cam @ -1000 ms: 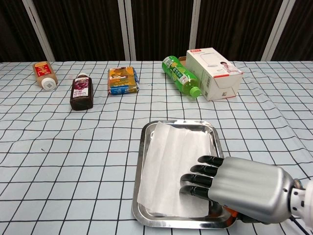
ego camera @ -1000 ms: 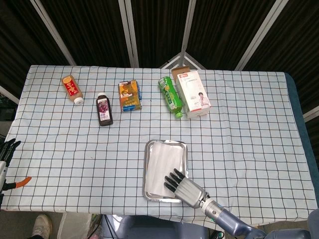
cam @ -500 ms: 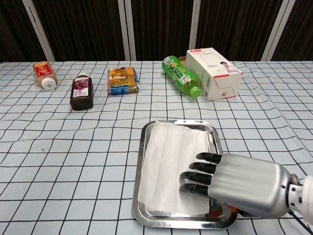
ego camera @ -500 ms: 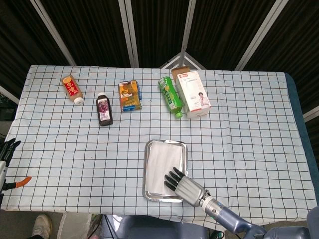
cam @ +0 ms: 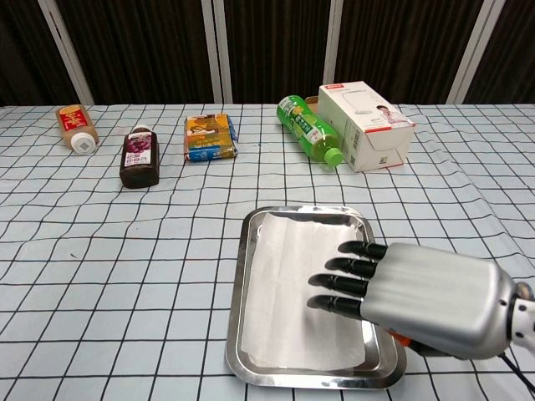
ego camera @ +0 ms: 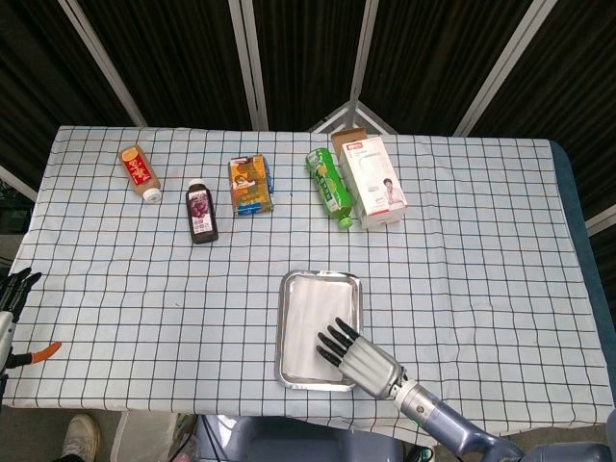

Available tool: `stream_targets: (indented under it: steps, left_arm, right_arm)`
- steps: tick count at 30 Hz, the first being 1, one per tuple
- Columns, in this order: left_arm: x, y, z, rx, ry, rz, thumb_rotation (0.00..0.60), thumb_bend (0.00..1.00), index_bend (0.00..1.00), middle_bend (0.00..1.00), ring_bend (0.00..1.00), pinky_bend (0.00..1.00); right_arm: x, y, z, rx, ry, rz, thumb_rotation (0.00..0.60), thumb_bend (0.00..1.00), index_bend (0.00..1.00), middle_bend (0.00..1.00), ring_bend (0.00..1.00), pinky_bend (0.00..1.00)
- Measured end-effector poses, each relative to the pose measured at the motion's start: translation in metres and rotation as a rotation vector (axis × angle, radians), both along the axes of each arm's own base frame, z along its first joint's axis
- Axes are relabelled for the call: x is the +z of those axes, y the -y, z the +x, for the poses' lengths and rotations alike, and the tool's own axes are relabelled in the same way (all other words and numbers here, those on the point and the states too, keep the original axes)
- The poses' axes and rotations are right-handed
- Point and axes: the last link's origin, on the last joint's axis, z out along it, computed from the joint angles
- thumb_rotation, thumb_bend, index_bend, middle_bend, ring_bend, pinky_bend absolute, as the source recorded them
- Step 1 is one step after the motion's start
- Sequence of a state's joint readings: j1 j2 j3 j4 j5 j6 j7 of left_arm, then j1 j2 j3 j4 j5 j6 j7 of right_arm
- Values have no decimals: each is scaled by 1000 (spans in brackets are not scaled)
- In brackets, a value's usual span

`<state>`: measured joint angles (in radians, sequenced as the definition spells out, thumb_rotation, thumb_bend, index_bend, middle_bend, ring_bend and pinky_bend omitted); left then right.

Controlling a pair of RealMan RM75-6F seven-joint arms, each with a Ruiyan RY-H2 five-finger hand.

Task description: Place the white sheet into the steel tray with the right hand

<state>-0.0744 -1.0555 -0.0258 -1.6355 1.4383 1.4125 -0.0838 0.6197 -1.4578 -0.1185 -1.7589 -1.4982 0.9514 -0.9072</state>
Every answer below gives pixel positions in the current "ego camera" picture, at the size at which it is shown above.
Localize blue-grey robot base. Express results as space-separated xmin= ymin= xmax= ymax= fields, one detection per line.
xmin=194 ymin=414 xmax=405 ymax=462

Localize orange and blue snack package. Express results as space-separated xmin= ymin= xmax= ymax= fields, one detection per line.
xmin=227 ymin=154 xmax=276 ymax=218

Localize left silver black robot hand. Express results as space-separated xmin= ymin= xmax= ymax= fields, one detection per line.
xmin=0 ymin=269 xmax=63 ymax=381

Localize dark grape juice bottle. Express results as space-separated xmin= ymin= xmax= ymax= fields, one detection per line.
xmin=185 ymin=178 xmax=219 ymax=246

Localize checked light blue tablecloth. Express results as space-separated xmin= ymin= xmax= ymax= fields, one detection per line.
xmin=0 ymin=125 xmax=615 ymax=442

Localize black folding screen white frames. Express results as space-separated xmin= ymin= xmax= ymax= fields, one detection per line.
xmin=0 ymin=0 xmax=616 ymax=237

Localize white shoe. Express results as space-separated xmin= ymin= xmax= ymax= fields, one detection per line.
xmin=61 ymin=413 xmax=102 ymax=461

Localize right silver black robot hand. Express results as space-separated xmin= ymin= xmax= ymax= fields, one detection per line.
xmin=316 ymin=316 xmax=408 ymax=400

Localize metal tray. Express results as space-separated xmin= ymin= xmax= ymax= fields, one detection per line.
xmin=273 ymin=269 xmax=364 ymax=392

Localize white paper towel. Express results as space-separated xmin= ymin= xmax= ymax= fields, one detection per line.
xmin=283 ymin=276 xmax=356 ymax=381

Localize white cardboard product box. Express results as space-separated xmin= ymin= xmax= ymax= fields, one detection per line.
xmin=329 ymin=128 xmax=411 ymax=231

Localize tan bottle with red label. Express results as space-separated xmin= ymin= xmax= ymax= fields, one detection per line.
xmin=118 ymin=143 xmax=163 ymax=204

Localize white metal screen foot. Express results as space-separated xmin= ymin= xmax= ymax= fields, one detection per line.
xmin=307 ymin=99 xmax=397 ymax=136

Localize green plastic drink bottle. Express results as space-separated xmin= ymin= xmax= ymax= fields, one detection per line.
xmin=305 ymin=146 xmax=356 ymax=230

